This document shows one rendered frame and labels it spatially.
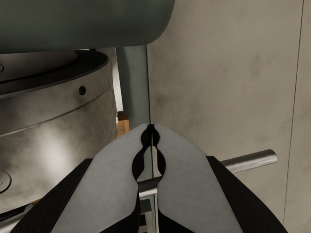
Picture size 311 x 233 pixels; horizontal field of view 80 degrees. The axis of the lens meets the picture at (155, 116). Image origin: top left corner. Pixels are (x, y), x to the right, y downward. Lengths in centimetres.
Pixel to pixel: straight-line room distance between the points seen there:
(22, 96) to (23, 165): 7
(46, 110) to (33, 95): 2
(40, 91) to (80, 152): 9
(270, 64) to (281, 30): 26
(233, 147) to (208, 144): 30
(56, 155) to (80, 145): 3
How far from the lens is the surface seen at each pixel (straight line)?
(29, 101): 21
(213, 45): 158
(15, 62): 25
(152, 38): 17
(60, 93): 22
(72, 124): 23
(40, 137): 22
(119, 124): 56
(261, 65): 187
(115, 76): 54
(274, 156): 18
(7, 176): 24
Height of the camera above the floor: 139
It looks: 60 degrees down
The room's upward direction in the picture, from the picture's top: 156 degrees clockwise
